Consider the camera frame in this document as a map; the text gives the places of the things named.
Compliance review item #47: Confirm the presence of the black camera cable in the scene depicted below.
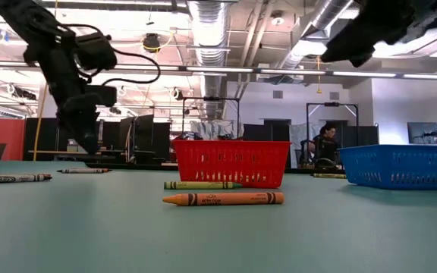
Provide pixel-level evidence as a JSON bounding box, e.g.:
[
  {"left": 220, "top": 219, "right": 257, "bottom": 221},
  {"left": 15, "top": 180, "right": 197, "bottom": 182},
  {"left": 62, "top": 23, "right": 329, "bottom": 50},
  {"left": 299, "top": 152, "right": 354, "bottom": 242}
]
[{"left": 62, "top": 22, "right": 162, "bottom": 86}]

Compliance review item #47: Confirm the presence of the black partition wall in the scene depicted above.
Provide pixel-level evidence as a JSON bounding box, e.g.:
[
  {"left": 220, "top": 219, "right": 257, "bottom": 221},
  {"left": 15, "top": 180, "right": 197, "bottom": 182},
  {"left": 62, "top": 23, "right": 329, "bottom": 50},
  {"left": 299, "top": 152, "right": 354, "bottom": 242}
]
[{"left": 24, "top": 117, "right": 172, "bottom": 162}]

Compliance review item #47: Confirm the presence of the black ceiling speaker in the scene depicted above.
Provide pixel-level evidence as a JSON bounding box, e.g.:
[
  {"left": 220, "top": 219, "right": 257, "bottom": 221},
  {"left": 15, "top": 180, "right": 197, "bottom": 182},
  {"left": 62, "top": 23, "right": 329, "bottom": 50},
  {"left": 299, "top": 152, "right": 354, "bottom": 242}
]
[{"left": 142, "top": 33, "right": 162, "bottom": 53}]

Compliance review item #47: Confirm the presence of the orange crayon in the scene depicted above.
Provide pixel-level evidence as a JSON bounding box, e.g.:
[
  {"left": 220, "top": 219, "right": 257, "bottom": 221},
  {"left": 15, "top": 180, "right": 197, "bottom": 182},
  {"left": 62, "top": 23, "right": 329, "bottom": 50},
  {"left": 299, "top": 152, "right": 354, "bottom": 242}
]
[{"left": 162, "top": 192, "right": 285, "bottom": 207}]

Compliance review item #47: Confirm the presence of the white LED light bar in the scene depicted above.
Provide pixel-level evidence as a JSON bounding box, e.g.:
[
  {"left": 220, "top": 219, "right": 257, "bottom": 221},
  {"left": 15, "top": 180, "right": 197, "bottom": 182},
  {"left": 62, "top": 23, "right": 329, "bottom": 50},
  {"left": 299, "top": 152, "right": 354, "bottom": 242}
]
[{"left": 0, "top": 60, "right": 437, "bottom": 81}]

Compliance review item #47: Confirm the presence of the grey crayon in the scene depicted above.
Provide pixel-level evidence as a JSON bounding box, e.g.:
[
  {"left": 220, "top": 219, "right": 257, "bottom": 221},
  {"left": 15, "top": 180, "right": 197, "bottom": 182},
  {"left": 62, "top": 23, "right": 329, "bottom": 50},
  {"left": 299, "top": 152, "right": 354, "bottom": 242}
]
[
  {"left": 56, "top": 168, "right": 112, "bottom": 174},
  {"left": 0, "top": 173, "right": 53, "bottom": 186}
]

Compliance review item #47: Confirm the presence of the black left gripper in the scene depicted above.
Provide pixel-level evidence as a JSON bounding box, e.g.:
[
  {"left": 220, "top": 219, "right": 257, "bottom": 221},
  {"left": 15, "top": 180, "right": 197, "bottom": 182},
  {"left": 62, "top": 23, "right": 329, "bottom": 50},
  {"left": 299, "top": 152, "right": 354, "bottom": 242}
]
[{"left": 24, "top": 33, "right": 118, "bottom": 155}]

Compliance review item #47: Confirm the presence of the green crayon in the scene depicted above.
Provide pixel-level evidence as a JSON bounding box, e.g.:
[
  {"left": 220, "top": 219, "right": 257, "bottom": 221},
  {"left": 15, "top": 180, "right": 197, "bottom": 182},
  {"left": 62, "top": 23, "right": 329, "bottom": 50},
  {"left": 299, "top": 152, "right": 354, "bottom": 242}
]
[
  {"left": 312, "top": 172, "right": 347, "bottom": 180},
  {"left": 163, "top": 180, "right": 244, "bottom": 190}
]

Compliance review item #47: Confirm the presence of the person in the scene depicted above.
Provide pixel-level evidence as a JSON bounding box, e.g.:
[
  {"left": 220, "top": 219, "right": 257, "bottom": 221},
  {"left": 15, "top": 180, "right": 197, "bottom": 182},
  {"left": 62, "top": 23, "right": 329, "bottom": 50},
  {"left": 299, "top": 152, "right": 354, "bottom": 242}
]
[{"left": 309, "top": 123, "right": 343, "bottom": 170}]

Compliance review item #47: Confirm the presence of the black metal gantry frame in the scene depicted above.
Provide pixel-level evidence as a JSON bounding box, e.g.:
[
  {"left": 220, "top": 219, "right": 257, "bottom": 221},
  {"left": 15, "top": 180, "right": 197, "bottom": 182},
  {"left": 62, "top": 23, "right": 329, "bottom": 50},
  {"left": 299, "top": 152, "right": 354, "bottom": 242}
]
[
  {"left": 305, "top": 101, "right": 360, "bottom": 147},
  {"left": 181, "top": 96, "right": 241, "bottom": 140}
]

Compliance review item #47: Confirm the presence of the black wall screen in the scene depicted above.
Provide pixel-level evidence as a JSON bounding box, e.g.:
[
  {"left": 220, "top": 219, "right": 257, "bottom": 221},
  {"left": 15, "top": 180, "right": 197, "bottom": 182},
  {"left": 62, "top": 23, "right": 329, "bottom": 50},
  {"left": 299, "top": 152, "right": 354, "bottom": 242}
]
[{"left": 407, "top": 121, "right": 437, "bottom": 145}]

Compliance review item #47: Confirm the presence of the yellow cable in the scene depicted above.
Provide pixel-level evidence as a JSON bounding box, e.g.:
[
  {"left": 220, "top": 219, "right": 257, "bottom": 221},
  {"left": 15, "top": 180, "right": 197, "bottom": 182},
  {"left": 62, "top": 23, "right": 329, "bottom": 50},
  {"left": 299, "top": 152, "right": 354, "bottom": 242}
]
[{"left": 32, "top": 0, "right": 58, "bottom": 162}]

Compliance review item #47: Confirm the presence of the black table frame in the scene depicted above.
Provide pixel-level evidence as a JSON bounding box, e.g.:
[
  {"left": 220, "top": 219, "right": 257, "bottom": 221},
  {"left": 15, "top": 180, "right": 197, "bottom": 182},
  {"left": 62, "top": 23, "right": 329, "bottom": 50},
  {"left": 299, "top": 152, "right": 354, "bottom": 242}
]
[{"left": 85, "top": 162, "right": 351, "bottom": 175}]

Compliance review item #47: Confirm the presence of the red plastic basket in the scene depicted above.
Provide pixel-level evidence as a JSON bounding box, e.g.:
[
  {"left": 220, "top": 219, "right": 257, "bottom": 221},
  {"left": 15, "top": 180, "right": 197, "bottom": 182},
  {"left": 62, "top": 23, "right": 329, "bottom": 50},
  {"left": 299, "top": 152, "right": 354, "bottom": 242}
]
[{"left": 171, "top": 139, "right": 292, "bottom": 190}]

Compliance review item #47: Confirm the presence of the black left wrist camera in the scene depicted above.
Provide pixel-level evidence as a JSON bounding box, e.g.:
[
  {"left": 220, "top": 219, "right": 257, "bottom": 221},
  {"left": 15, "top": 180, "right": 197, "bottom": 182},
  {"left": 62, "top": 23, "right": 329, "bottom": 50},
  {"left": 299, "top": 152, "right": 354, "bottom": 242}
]
[{"left": 74, "top": 32, "right": 118, "bottom": 71}]

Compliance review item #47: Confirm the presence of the wooden desk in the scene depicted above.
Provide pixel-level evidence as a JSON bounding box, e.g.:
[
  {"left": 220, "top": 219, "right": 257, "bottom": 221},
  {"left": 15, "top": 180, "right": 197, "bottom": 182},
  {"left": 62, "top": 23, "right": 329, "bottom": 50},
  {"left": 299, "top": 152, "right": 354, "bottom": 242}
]
[{"left": 28, "top": 149, "right": 104, "bottom": 156}]

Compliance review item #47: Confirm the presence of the red partition panel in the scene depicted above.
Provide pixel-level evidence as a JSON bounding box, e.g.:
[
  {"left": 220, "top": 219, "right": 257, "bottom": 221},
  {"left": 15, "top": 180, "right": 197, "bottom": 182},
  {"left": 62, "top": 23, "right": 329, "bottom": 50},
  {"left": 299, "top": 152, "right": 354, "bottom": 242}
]
[{"left": 0, "top": 118, "right": 26, "bottom": 162}]

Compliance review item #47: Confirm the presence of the translucent plastic sheet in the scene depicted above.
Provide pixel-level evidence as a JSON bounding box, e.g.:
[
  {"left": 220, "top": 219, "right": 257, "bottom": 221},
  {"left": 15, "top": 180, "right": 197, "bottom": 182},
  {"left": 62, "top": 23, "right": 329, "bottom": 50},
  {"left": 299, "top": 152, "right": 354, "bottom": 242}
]
[{"left": 190, "top": 119, "right": 244, "bottom": 141}]

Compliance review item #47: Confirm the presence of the silver ventilation duct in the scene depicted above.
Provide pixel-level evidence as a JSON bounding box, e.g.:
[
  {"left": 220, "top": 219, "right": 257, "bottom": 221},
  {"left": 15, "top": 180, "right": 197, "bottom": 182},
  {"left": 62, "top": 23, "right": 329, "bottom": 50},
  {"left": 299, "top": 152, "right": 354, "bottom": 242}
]
[
  {"left": 267, "top": 0, "right": 360, "bottom": 84},
  {"left": 186, "top": 0, "right": 231, "bottom": 121}
]

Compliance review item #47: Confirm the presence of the blue plastic basket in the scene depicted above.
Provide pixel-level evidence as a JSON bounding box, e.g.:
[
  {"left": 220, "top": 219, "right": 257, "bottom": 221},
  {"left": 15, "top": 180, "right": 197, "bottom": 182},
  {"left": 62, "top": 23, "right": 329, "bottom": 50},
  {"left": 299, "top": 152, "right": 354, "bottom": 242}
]
[{"left": 338, "top": 143, "right": 437, "bottom": 191}]

